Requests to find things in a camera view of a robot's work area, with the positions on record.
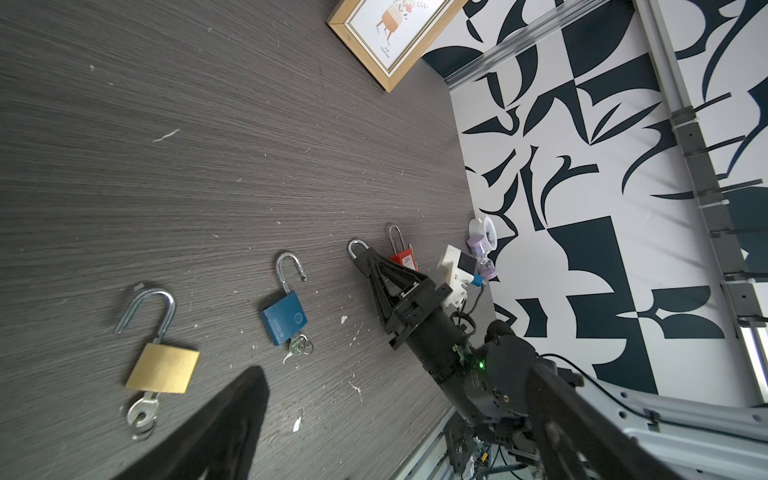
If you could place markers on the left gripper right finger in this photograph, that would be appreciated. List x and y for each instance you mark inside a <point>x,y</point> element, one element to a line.
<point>573,438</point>

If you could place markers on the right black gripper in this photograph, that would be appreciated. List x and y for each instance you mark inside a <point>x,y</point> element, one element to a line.
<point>409,303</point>

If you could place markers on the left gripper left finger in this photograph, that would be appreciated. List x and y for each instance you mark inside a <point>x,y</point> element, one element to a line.
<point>218,442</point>

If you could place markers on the red padlock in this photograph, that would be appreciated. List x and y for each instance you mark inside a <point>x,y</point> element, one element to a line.
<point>402,251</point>

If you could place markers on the small black padlock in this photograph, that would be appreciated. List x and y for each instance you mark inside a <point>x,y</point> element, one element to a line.
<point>356,247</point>

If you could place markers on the blue padlock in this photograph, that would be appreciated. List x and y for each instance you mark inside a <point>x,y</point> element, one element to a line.
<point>285,319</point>

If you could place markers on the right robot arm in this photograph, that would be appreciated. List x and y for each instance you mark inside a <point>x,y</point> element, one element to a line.
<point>486,386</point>

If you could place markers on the brass padlock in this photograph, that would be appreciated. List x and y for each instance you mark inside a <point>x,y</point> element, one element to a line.
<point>160,368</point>

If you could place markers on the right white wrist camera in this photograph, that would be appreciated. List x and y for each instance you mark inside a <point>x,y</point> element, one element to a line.
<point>458,270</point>

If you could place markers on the wooden picture frame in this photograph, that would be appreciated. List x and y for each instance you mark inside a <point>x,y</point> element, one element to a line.
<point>389,36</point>

